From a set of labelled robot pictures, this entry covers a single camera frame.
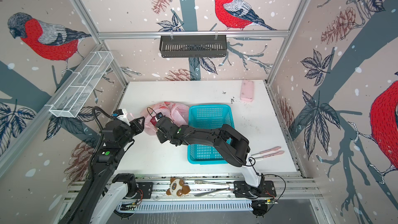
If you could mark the metal tongs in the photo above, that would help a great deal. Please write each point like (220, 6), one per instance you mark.
(225, 187)

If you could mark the black hanging wire basket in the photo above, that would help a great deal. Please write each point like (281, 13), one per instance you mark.
(193, 46)

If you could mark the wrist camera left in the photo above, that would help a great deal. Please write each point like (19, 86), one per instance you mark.
(121, 114)

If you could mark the brown white plush toy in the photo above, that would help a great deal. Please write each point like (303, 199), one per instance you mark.
(177, 187)

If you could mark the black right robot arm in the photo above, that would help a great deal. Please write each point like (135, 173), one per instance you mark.
(232, 146)

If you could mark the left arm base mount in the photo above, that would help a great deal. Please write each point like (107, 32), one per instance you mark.
(141, 191)

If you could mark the white wire mesh shelf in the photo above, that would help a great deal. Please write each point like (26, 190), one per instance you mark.
(74, 97)

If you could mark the pink white tweezers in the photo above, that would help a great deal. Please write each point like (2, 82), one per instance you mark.
(275, 151)

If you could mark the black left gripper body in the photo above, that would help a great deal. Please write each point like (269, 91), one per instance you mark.
(134, 128)

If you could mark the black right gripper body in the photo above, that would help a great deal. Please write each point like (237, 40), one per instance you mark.
(164, 136)

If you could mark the pink plastic bag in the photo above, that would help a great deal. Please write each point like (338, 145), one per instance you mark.
(178, 112)

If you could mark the horizontal aluminium frame bar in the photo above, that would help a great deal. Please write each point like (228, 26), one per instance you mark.
(154, 35)

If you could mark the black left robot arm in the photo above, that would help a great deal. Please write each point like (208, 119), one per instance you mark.
(90, 206)

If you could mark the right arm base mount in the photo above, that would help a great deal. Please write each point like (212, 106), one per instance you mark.
(243, 190)

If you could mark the teal plastic basket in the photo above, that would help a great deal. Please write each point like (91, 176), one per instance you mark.
(208, 117)

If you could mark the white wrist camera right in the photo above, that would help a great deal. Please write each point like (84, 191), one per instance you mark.
(159, 116)

